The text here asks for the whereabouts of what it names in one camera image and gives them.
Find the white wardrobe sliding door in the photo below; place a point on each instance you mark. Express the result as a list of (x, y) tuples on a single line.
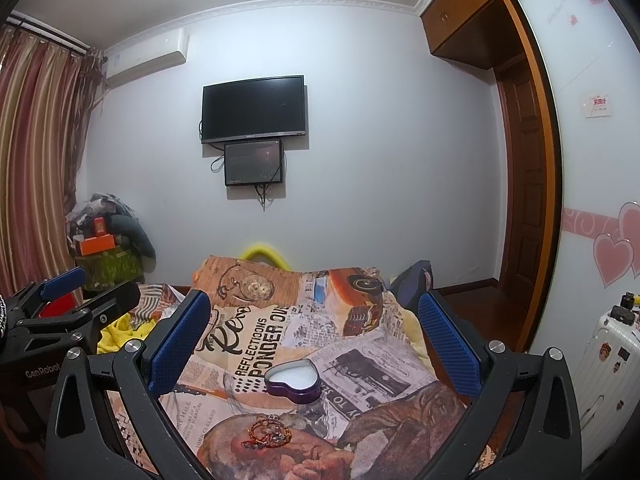
[(592, 64)]

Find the yellow curved headboard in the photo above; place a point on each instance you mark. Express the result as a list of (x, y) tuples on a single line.
[(265, 253)]

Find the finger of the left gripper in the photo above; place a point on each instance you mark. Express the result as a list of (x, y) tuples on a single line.
[(64, 282), (28, 336)]

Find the purple heart tin box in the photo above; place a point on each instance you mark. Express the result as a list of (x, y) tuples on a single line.
[(298, 381)]

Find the wooden overhead cabinet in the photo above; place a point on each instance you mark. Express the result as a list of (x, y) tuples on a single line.
[(480, 33)]

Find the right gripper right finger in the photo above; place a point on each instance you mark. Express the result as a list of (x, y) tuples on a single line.
[(488, 440)]

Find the striped red curtain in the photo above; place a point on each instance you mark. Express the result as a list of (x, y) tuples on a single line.
[(47, 93)]

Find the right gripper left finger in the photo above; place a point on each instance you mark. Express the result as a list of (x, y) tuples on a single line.
[(145, 374)]

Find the brown wooden door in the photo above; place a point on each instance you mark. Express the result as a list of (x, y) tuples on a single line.
[(527, 193)]

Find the white suitcase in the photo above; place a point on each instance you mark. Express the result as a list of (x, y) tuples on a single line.
[(607, 379)]

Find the small black wall monitor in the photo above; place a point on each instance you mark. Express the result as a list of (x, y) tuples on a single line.
[(253, 163)]

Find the white air conditioner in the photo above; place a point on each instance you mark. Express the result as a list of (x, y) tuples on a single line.
[(147, 57)]

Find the green patterned bag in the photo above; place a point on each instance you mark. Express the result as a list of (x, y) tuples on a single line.
[(106, 269)]

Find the dark blue bag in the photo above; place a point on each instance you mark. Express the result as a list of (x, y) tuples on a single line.
[(412, 284)]

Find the yellow plush toy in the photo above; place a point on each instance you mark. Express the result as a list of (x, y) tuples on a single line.
[(130, 326)]

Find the orange box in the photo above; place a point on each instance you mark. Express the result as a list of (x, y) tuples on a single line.
[(94, 245)]

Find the large black wall television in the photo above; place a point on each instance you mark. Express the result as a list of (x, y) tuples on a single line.
[(254, 109)]

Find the newspaper print bed quilt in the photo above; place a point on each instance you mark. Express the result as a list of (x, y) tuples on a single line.
[(382, 413)]

